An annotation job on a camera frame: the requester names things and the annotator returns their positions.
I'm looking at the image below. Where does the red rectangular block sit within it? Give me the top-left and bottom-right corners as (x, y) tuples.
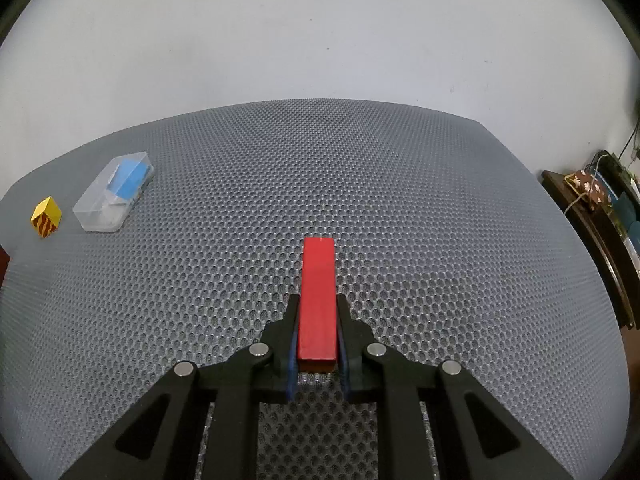
(296, 236), (337, 375)

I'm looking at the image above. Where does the white cable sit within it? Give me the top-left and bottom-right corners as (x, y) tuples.
(569, 152), (610, 212)

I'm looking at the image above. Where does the brown floral cushion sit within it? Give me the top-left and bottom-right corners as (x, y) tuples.
(564, 170), (614, 211)

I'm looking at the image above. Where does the long clear plastic box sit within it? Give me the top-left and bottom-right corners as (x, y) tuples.
(73, 151), (154, 233)

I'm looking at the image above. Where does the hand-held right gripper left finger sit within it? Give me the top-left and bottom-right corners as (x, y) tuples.
(60, 295), (302, 480)

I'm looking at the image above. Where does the grey mesh mat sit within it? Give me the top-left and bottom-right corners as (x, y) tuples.
(0, 98), (632, 480)

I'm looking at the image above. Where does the dark brown wooden cabinet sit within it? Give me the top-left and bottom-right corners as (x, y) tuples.
(542, 170), (640, 332)

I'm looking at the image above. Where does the yellow striped cube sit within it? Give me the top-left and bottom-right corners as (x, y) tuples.
(30, 196), (63, 239)

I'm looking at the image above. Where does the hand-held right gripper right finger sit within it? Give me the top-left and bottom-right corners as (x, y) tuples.
(336, 293), (576, 480)

